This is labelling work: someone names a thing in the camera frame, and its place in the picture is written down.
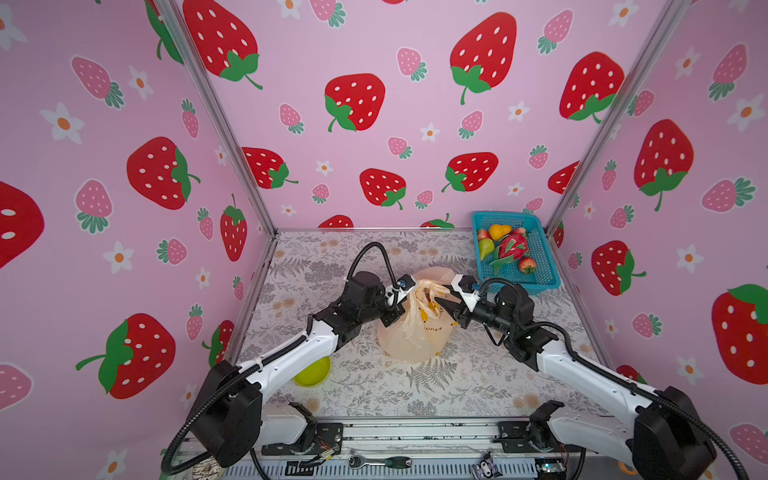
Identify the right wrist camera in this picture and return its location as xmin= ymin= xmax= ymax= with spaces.
xmin=450 ymin=274 xmax=481 ymax=310

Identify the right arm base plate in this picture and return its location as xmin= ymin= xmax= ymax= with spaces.
xmin=493 ymin=421 xmax=581 ymax=454

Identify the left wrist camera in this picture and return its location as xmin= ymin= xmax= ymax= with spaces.
xmin=392 ymin=274 xmax=417 ymax=288

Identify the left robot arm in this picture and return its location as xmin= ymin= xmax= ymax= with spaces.
xmin=160 ymin=271 xmax=417 ymax=476

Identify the orange yellow fake mango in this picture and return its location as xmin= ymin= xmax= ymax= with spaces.
xmin=488 ymin=224 xmax=513 ymax=242

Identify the green fake pear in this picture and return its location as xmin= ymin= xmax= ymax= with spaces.
xmin=478 ymin=238 xmax=496 ymax=261

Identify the aluminium frame rail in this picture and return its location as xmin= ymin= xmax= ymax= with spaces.
xmin=223 ymin=417 xmax=640 ymax=479

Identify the translucent beige plastic bag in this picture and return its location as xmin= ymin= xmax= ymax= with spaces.
xmin=377 ymin=267 xmax=458 ymax=363

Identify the pink fake dragon fruit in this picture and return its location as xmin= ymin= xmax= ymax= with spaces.
xmin=490 ymin=233 xmax=529 ymax=276

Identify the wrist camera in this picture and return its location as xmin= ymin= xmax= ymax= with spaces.
xmin=392 ymin=274 xmax=417 ymax=288
xmin=450 ymin=274 xmax=481 ymax=310

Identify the small black clip gadget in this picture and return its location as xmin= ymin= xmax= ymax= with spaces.
xmin=471 ymin=451 xmax=502 ymax=480

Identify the white sprinkled donut toy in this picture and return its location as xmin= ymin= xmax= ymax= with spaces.
xmin=192 ymin=459 xmax=226 ymax=480

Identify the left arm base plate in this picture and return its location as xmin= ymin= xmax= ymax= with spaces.
xmin=260 ymin=422 xmax=344 ymax=456

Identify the ratchet screwdriver green handle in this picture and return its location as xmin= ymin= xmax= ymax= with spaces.
xmin=348 ymin=455 xmax=412 ymax=470

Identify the lime green bowl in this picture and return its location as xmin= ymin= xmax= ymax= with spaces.
xmin=293 ymin=357 xmax=332 ymax=388

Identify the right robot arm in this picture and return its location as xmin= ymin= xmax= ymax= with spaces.
xmin=438 ymin=275 xmax=749 ymax=479

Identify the teal plastic basket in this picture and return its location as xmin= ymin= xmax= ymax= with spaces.
xmin=472 ymin=209 xmax=561 ymax=295

